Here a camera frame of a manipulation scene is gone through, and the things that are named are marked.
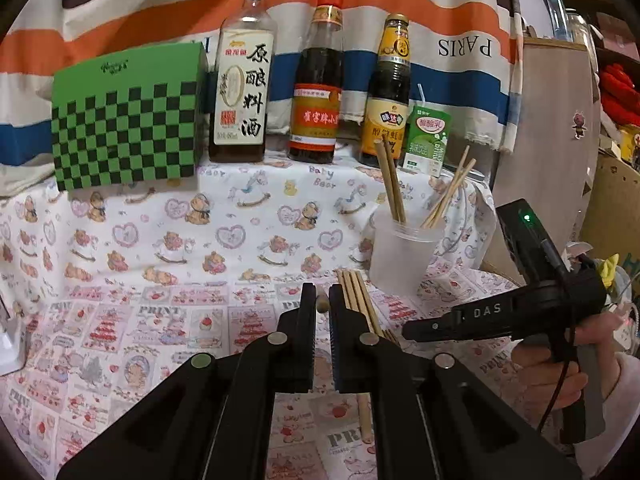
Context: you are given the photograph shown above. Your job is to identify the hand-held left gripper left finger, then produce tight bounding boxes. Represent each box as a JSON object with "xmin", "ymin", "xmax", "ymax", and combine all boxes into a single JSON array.
[{"xmin": 57, "ymin": 282, "xmax": 318, "ymax": 480}]

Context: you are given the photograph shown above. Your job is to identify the cardboard box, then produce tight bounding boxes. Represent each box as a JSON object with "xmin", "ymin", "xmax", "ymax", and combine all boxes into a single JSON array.
[{"xmin": 580, "ymin": 152, "xmax": 640, "ymax": 261}]

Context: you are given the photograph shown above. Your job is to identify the cooking wine bottle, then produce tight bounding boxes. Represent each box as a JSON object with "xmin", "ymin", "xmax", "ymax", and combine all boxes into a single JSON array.
[{"xmin": 208, "ymin": 0, "xmax": 277, "ymax": 163}]

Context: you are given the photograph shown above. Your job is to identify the clear plastic bottle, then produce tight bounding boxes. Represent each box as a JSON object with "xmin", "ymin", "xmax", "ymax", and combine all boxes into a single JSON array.
[{"xmin": 546, "ymin": 0, "xmax": 571, "ymax": 41}]

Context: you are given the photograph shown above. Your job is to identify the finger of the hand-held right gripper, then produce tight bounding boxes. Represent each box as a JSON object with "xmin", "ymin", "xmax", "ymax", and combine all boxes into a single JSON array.
[{"xmin": 401, "ymin": 290, "xmax": 528, "ymax": 344}]

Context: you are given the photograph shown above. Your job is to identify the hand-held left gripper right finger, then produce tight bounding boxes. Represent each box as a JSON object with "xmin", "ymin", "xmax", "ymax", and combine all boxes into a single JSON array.
[{"xmin": 329, "ymin": 284, "xmax": 582, "ymax": 480}]

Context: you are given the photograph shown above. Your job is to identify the striped cloth backdrop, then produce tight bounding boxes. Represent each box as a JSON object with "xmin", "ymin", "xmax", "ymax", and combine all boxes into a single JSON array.
[{"xmin": 0, "ymin": 0, "xmax": 523, "ymax": 196}]

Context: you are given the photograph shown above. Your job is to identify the green checkered box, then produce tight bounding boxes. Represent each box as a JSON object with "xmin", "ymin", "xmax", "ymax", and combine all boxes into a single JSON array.
[{"xmin": 51, "ymin": 41, "xmax": 210, "ymax": 192}]

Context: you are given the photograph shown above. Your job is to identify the black cable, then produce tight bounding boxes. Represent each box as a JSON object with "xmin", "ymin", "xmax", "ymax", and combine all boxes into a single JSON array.
[{"xmin": 537, "ymin": 237, "xmax": 583, "ymax": 431}]

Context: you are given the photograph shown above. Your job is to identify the oyster sauce bottle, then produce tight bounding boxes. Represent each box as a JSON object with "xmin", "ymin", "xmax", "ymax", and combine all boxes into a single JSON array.
[{"xmin": 359, "ymin": 13, "xmax": 412, "ymax": 168}]

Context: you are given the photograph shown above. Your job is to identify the bear print tablecloth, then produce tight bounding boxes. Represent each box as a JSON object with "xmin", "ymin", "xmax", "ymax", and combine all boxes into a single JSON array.
[{"xmin": 0, "ymin": 152, "xmax": 493, "ymax": 301}]

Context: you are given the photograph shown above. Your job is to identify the green milk drink carton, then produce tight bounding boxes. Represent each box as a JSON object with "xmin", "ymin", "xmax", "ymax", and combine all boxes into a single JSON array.
[{"xmin": 401, "ymin": 101, "xmax": 452, "ymax": 178}]

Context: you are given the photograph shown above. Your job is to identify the red items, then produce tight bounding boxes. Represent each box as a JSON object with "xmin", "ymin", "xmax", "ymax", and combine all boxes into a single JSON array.
[{"xmin": 599, "ymin": 62, "xmax": 640, "ymax": 128}]

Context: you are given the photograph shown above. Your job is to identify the bundle of wooden chopsticks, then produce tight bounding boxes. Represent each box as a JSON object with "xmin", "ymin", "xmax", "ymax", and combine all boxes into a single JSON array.
[{"xmin": 337, "ymin": 140, "xmax": 477, "ymax": 445}]

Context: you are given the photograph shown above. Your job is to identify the yellow green object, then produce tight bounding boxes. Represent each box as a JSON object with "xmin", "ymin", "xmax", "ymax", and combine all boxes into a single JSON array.
[{"xmin": 597, "ymin": 254, "xmax": 621, "ymax": 286}]

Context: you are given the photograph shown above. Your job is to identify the white plastic object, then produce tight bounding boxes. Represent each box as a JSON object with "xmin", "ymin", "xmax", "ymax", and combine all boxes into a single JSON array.
[{"xmin": 0, "ymin": 296, "xmax": 27, "ymax": 377}]

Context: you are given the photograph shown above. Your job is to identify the clear glass jar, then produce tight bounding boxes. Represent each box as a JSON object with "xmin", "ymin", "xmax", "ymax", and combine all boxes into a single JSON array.
[{"xmin": 567, "ymin": 7, "xmax": 593, "ymax": 46}]

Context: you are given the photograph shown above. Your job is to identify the translucent plastic cup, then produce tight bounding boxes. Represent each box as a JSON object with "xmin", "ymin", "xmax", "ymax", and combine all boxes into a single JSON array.
[{"xmin": 369, "ymin": 207, "xmax": 447, "ymax": 297}]

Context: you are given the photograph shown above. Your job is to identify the brown wooden board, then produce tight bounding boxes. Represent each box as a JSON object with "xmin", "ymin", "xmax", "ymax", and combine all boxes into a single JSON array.
[{"xmin": 492, "ymin": 37, "xmax": 601, "ymax": 281}]

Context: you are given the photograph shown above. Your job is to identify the red cap sesame oil bottle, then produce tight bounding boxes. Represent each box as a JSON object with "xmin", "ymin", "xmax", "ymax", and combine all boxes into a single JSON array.
[{"xmin": 288, "ymin": 0, "xmax": 346, "ymax": 162}]

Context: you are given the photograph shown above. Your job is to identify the person's right hand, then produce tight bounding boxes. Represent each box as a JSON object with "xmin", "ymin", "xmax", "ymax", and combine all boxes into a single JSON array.
[{"xmin": 511, "ymin": 310, "xmax": 623, "ymax": 411}]

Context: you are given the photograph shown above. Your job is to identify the pink patchwork print cloth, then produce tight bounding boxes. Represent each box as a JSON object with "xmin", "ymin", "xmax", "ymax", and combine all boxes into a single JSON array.
[{"xmin": 0, "ymin": 265, "xmax": 576, "ymax": 480}]

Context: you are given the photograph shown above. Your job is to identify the person's right forearm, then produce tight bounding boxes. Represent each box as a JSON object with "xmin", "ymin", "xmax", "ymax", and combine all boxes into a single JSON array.
[{"xmin": 575, "ymin": 352, "xmax": 640, "ymax": 480}]

